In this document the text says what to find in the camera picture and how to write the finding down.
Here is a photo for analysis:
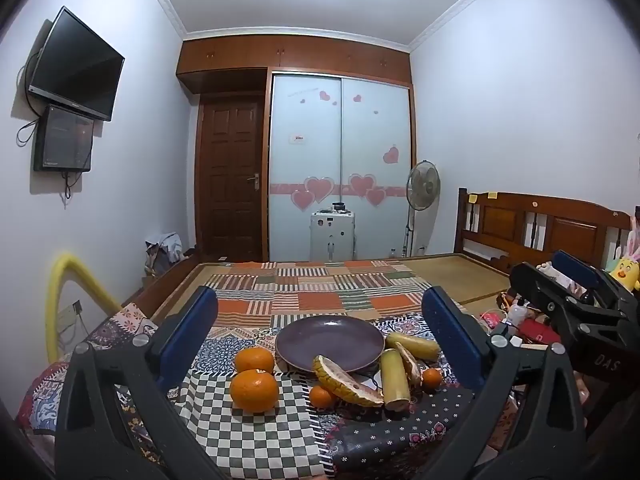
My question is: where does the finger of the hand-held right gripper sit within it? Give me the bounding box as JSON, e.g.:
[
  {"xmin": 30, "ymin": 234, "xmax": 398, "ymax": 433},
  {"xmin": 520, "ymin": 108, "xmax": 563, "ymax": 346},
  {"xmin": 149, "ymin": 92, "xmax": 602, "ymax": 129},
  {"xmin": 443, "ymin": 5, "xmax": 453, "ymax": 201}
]
[
  {"xmin": 551, "ymin": 249, "xmax": 640, "ymax": 311},
  {"xmin": 509, "ymin": 261, "xmax": 628, "ymax": 343}
]

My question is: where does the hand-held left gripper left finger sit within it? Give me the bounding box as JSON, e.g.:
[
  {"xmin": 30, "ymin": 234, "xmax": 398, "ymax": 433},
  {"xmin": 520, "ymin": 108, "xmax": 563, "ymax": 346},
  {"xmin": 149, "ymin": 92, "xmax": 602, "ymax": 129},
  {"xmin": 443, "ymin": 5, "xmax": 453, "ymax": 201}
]
[{"xmin": 55, "ymin": 286, "xmax": 223, "ymax": 480}]

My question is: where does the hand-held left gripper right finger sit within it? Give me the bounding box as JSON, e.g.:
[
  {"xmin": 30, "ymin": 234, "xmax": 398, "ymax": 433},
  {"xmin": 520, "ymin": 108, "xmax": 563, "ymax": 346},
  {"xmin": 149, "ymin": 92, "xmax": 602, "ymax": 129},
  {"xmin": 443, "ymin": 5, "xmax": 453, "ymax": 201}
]
[{"xmin": 421, "ymin": 286, "xmax": 588, "ymax": 480}]

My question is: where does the small pomelo piece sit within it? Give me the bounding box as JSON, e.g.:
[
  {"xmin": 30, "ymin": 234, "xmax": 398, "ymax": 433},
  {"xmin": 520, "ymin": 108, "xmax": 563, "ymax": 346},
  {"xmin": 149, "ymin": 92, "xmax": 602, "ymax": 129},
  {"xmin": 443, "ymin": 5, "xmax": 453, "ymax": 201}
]
[{"xmin": 395, "ymin": 342, "xmax": 424, "ymax": 389}]

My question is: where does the large orange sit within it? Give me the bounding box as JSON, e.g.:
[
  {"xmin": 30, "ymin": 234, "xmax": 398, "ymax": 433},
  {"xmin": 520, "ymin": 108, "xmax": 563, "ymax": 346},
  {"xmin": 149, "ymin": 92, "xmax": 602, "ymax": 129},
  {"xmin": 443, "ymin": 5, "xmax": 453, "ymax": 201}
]
[
  {"xmin": 230, "ymin": 369, "xmax": 280, "ymax": 414},
  {"xmin": 235, "ymin": 346, "xmax": 276, "ymax": 376}
]

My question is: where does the pomelo wedge with peel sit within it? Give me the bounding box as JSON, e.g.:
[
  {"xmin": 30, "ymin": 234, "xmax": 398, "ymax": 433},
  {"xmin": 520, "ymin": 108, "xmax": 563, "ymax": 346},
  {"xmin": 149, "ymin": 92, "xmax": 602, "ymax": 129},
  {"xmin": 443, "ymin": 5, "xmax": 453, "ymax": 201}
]
[{"xmin": 313, "ymin": 355, "xmax": 385, "ymax": 408}]

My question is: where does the purple round plate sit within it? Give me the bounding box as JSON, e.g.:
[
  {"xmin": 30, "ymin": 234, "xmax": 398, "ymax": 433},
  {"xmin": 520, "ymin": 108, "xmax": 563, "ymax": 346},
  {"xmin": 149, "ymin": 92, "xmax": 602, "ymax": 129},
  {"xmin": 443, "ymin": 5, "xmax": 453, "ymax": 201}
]
[{"xmin": 275, "ymin": 315, "xmax": 386, "ymax": 374}]

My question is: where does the red flat packet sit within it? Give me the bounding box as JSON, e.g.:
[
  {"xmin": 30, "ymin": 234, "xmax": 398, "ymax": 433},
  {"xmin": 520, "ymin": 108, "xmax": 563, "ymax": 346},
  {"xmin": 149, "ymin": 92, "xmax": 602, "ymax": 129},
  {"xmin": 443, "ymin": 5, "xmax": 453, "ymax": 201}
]
[{"xmin": 519, "ymin": 319, "xmax": 562, "ymax": 347}]

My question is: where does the blue floral patchwork quilt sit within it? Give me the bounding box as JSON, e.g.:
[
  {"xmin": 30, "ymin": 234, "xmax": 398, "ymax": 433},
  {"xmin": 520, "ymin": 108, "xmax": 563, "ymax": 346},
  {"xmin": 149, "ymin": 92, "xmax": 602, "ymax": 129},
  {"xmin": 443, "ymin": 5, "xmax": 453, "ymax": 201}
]
[{"xmin": 15, "ymin": 302, "xmax": 491, "ymax": 466}]

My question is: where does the yellow plush toy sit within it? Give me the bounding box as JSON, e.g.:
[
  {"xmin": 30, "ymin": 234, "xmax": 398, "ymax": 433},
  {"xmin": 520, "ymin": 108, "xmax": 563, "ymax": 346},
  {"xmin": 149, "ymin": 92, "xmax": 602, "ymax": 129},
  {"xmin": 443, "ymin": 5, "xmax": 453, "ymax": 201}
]
[{"xmin": 609, "ymin": 255, "xmax": 640, "ymax": 292}]

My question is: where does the straw bed mat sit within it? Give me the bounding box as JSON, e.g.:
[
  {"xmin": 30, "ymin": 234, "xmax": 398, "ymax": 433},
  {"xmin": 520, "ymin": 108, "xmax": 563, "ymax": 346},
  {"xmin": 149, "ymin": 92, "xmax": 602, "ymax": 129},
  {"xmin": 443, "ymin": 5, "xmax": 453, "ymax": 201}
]
[{"xmin": 400, "ymin": 254, "xmax": 512, "ymax": 317}]

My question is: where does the wooden bed headboard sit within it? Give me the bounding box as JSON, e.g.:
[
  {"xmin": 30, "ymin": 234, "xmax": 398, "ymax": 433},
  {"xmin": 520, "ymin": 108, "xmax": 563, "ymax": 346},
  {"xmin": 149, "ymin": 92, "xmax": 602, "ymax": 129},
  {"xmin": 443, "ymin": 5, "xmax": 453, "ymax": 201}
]
[{"xmin": 456, "ymin": 187, "xmax": 634, "ymax": 273}]

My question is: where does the dark patterned cloth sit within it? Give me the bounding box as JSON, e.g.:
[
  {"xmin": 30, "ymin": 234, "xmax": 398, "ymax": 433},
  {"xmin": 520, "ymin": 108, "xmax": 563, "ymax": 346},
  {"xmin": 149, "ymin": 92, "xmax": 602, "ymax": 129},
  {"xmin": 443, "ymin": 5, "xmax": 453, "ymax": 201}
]
[{"xmin": 324, "ymin": 387, "xmax": 477, "ymax": 477}]

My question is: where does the green checked cloth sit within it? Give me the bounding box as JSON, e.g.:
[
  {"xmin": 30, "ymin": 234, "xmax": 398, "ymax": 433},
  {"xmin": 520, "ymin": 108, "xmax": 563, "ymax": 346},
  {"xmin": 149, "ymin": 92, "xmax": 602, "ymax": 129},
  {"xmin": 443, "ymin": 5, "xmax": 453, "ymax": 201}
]
[{"xmin": 172, "ymin": 369, "xmax": 342, "ymax": 480}]

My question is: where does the yellow foam tube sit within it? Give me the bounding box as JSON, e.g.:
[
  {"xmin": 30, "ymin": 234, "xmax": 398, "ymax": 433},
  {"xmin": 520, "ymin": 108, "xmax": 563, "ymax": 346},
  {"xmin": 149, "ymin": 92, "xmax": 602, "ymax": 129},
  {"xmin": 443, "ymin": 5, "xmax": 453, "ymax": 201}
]
[{"xmin": 46, "ymin": 253, "xmax": 124, "ymax": 364}]

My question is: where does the orange striped patchwork blanket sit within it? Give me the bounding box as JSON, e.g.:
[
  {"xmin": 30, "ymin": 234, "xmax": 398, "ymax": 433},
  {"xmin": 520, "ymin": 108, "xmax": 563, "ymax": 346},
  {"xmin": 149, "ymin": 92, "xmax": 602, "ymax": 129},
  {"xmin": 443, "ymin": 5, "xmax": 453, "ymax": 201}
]
[{"xmin": 201, "ymin": 260, "xmax": 467, "ymax": 329}]

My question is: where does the white appliance by wardrobe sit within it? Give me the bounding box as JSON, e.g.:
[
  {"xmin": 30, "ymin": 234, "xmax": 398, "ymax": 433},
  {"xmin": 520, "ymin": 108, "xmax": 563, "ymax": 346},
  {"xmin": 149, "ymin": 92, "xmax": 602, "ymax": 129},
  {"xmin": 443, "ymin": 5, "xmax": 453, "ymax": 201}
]
[{"xmin": 309, "ymin": 202, "xmax": 357, "ymax": 262}]

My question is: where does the standing fan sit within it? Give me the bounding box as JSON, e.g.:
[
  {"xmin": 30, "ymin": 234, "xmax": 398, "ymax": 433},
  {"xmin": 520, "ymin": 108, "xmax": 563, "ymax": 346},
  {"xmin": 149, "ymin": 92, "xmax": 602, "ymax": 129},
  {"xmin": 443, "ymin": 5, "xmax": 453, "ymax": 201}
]
[{"xmin": 402, "ymin": 160, "xmax": 442, "ymax": 259}]

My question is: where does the brown wooden door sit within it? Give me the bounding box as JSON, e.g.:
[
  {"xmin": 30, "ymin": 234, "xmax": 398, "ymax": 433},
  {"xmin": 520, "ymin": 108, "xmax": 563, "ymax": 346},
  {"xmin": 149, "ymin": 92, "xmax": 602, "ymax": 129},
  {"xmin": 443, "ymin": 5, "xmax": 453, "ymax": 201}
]
[{"xmin": 197, "ymin": 96, "xmax": 265, "ymax": 263}]

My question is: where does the wardrobe with heart stickers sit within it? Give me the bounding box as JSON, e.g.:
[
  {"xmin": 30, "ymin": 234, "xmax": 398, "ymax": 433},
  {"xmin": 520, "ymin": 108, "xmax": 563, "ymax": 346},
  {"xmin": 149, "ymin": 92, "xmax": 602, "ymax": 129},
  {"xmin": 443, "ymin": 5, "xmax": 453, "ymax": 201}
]
[{"xmin": 176, "ymin": 35, "xmax": 417, "ymax": 262}]

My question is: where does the wooden bed frame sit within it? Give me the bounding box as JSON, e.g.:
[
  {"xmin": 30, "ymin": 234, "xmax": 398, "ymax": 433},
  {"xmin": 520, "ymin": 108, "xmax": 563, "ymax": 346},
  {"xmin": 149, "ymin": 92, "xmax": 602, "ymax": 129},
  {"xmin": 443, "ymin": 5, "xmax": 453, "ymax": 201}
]
[{"xmin": 121, "ymin": 250, "xmax": 204, "ymax": 322}]

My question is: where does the wall socket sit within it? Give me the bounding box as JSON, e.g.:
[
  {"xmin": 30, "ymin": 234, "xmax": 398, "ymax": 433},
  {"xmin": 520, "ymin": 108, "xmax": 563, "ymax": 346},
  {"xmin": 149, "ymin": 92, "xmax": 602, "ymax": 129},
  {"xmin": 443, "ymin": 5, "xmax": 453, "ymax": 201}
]
[{"xmin": 58, "ymin": 300, "xmax": 84, "ymax": 332}]

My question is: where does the small black wall monitor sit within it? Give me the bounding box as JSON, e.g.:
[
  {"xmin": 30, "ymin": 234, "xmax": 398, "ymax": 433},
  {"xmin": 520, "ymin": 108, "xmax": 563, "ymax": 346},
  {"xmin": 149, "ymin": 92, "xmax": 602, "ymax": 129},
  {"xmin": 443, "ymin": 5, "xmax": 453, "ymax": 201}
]
[{"xmin": 33, "ymin": 104, "xmax": 94, "ymax": 173}]

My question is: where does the black wall cable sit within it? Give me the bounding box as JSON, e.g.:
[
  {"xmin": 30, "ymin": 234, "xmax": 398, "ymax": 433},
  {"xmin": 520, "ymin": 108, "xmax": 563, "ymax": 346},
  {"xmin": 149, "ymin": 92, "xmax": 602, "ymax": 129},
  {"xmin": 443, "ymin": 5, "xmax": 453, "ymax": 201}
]
[{"xmin": 15, "ymin": 49, "xmax": 47, "ymax": 147}]

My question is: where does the black wall television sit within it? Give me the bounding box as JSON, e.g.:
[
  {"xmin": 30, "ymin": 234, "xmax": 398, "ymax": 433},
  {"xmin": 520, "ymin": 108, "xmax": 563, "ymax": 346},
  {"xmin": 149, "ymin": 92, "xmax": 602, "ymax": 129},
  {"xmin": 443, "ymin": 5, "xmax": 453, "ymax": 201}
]
[{"xmin": 28, "ymin": 6, "xmax": 126, "ymax": 122}]

